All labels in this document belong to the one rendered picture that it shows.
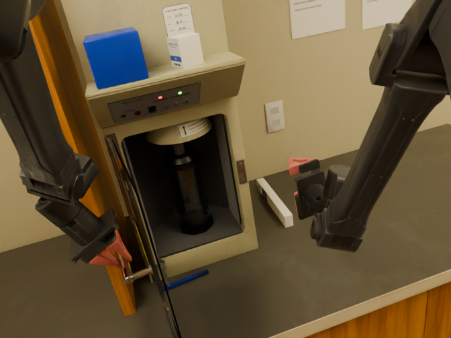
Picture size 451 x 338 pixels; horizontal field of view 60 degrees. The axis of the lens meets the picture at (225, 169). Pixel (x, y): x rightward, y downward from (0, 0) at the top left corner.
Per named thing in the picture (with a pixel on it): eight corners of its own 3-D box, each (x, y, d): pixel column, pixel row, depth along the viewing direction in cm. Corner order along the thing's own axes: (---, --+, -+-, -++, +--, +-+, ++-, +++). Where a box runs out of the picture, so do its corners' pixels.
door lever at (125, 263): (144, 251, 80) (141, 241, 79) (155, 278, 72) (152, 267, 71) (119, 260, 79) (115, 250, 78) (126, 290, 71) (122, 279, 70)
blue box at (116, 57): (97, 80, 82) (84, 35, 78) (144, 70, 84) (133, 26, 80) (97, 90, 73) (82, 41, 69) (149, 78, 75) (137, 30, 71)
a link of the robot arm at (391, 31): (394, 37, 41) (500, 51, 40) (387, 13, 45) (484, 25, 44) (305, 250, 72) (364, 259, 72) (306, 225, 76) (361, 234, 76)
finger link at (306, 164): (302, 145, 91) (322, 161, 83) (306, 171, 95) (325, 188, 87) (276, 155, 90) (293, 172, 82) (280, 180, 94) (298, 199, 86)
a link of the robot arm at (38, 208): (24, 209, 65) (45, 201, 62) (45, 180, 70) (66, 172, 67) (55, 233, 69) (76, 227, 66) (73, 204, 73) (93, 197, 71)
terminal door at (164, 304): (152, 271, 104) (109, 134, 87) (184, 360, 79) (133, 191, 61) (149, 272, 104) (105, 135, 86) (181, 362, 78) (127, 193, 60)
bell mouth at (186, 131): (143, 129, 109) (137, 110, 107) (203, 114, 113) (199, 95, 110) (150, 151, 94) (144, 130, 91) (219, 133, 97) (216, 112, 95)
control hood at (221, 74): (99, 125, 87) (85, 82, 82) (236, 92, 93) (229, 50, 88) (99, 143, 77) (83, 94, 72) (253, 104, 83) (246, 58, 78)
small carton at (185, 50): (172, 66, 82) (166, 37, 79) (192, 60, 84) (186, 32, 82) (183, 69, 78) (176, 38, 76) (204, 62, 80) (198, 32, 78)
